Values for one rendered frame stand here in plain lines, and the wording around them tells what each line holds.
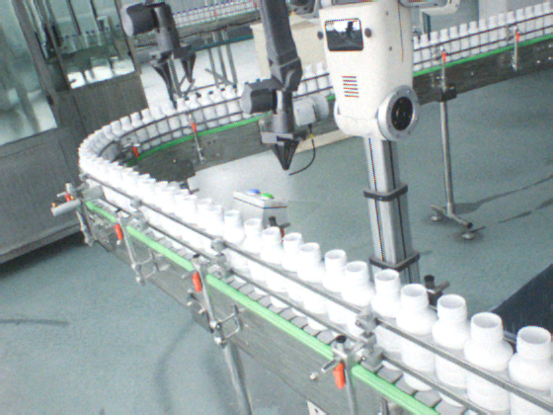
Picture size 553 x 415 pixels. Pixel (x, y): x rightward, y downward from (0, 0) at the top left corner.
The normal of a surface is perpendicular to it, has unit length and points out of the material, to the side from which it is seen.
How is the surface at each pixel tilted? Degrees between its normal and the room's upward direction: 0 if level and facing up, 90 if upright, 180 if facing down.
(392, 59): 101
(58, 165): 90
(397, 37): 90
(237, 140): 90
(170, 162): 90
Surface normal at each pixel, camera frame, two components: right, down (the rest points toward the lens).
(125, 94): 0.60, 0.21
